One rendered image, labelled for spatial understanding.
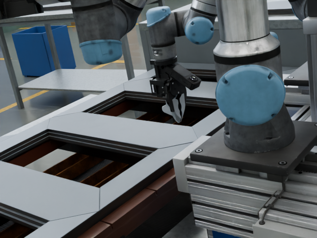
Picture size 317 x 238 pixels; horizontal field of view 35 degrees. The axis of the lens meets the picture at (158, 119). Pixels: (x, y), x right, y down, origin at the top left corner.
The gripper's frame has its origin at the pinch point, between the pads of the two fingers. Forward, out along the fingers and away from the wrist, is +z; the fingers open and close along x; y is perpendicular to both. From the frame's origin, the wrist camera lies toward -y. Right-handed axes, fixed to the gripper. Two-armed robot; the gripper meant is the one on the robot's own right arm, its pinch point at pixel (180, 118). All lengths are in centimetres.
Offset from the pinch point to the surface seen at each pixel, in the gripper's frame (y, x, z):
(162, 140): 6.2, 3.2, 7.1
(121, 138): 22.1, 6.5, 7.2
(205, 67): 40, -73, 7
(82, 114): 56, -7, 7
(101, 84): 250, -192, 70
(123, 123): 31.6, -5.0, 7.2
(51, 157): 211, -91, 93
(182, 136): 1.4, -1.4, 7.0
